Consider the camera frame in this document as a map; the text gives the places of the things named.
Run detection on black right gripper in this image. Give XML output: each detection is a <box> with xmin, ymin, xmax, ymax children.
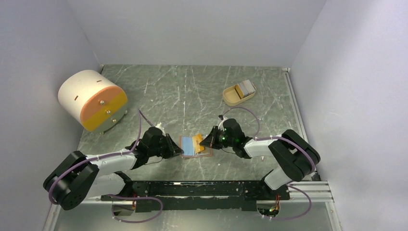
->
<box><xmin>200</xmin><ymin>126</ymin><xmax>235</xmax><ymax>150</ymax></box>

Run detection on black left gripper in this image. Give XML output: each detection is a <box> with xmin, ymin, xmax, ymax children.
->
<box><xmin>148</xmin><ymin>133</ymin><xmax>183</xmax><ymax>159</ymax></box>

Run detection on tan leather card holder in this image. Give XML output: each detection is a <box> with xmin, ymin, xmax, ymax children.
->
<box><xmin>178</xmin><ymin>134</ymin><xmax>213</xmax><ymax>158</ymax></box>

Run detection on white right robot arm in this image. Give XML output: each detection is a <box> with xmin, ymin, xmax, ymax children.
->
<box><xmin>200</xmin><ymin>118</ymin><xmax>321</xmax><ymax>199</ymax></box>

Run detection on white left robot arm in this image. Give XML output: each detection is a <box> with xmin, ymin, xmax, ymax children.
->
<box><xmin>43</xmin><ymin>127</ymin><xmax>184</xmax><ymax>210</ymax></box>

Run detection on stack of credit cards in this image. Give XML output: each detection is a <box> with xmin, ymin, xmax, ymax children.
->
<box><xmin>235</xmin><ymin>79</ymin><xmax>256</xmax><ymax>99</ymax></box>

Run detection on beige oval tray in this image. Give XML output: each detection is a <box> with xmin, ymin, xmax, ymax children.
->
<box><xmin>222</xmin><ymin>84</ymin><xmax>256</xmax><ymax>106</ymax></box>

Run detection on white cylindrical drawer unit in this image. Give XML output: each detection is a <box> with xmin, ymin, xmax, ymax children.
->
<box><xmin>58</xmin><ymin>70</ymin><xmax>128</xmax><ymax>134</ymax></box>

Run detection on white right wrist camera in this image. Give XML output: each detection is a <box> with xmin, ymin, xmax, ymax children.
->
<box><xmin>218</xmin><ymin>115</ymin><xmax>228</xmax><ymax>129</ymax></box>

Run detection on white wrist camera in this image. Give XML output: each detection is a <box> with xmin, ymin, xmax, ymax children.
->
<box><xmin>218</xmin><ymin>115</ymin><xmax>228</xmax><ymax>129</ymax></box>
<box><xmin>155</xmin><ymin>122</ymin><xmax>166</xmax><ymax>135</ymax></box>

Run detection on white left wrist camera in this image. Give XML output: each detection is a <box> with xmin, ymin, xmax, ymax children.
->
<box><xmin>155</xmin><ymin>122</ymin><xmax>166</xmax><ymax>135</ymax></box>

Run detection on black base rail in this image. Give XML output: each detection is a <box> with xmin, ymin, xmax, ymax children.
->
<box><xmin>119</xmin><ymin>179</ymin><xmax>290</xmax><ymax>212</ymax></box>

